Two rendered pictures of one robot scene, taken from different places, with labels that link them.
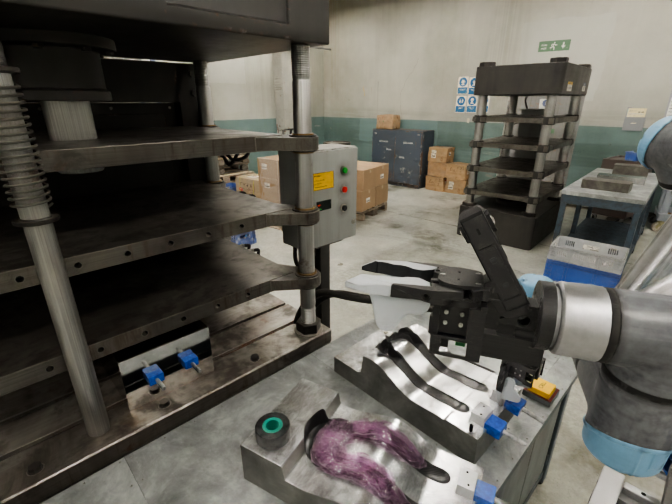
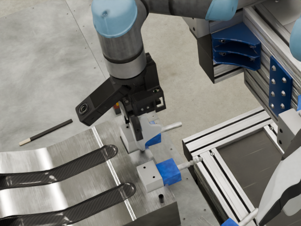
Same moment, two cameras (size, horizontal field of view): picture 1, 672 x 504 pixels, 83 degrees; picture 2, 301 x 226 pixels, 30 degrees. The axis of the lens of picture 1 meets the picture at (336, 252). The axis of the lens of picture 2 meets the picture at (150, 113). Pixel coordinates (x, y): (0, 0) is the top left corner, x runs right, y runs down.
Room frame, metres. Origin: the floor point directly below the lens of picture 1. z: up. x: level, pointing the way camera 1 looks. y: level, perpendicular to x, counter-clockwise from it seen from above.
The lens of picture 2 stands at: (0.40, 0.17, 1.82)
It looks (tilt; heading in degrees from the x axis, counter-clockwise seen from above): 49 degrees down; 300
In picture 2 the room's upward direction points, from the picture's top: 12 degrees counter-clockwise
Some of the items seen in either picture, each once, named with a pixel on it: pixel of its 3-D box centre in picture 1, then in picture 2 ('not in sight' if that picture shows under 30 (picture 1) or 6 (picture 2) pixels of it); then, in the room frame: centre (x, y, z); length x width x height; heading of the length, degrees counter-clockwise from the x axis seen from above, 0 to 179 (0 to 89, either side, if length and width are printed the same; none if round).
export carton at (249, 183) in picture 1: (257, 189); not in sight; (6.07, 1.26, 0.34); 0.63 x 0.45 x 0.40; 48
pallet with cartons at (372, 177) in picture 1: (343, 187); not in sight; (6.08, -0.12, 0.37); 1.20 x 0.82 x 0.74; 56
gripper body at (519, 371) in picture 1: (523, 356); (135, 87); (0.80, -0.47, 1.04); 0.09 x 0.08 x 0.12; 44
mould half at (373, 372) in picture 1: (420, 372); (41, 206); (0.95, -0.26, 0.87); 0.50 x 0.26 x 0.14; 44
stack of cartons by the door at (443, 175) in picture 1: (449, 169); not in sight; (7.48, -2.21, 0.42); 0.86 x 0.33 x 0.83; 48
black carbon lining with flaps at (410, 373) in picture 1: (424, 363); (43, 193); (0.94, -0.26, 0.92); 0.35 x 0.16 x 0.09; 44
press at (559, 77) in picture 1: (524, 152); not in sight; (5.08, -2.45, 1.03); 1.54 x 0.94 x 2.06; 138
